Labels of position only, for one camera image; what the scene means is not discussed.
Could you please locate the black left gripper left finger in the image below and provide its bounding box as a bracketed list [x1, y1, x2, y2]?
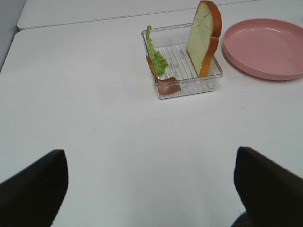
[0, 149, 69, 227]

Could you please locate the pink round plate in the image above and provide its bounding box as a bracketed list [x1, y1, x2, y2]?
[223, 18, 303, 81]

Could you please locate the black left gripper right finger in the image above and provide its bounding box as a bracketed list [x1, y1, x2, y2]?
[233, 147, 303, 227]

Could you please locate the green lettuce leaf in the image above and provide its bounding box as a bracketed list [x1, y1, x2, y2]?
[146, 25, 169, 76]

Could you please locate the clear plastic left tray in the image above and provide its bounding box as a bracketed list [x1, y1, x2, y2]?
[141, 23, 223, 99]

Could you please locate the bacon strip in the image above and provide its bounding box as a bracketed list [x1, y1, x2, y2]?
[146, 55, 181, 95]

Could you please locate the bread slice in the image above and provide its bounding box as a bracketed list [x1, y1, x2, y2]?
[187, 0, 222, 77]

